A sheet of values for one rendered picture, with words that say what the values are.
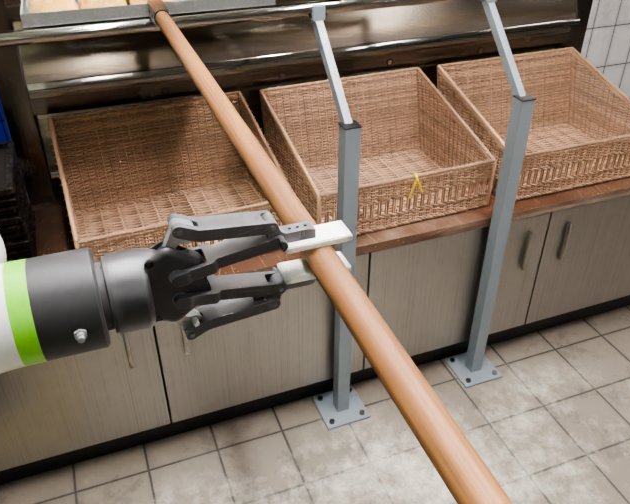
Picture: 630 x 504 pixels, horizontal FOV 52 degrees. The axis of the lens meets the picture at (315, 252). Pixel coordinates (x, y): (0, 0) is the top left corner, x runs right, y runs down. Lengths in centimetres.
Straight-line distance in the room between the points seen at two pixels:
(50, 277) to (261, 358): 134
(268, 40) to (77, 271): 151
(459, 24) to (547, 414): 127
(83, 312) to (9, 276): 7
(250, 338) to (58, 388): 51
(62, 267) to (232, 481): 142
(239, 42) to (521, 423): 142
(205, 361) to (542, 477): 100
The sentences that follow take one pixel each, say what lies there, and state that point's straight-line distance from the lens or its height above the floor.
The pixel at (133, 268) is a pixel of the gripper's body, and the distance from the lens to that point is 59.
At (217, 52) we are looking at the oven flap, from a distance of 198.
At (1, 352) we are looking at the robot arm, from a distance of 59.
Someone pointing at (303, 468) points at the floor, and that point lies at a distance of 196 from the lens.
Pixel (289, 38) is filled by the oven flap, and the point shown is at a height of 99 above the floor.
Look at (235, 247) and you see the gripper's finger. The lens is 61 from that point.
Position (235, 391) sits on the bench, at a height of 16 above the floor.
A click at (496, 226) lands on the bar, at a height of 58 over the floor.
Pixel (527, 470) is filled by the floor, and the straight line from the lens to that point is 204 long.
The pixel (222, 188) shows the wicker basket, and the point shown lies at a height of 59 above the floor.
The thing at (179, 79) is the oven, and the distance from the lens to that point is 199.
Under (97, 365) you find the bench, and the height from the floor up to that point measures 38.
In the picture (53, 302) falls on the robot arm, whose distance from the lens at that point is 58.
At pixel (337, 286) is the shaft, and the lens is 59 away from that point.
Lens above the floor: 156
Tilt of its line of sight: 35 degrees down
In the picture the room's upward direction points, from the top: straight up
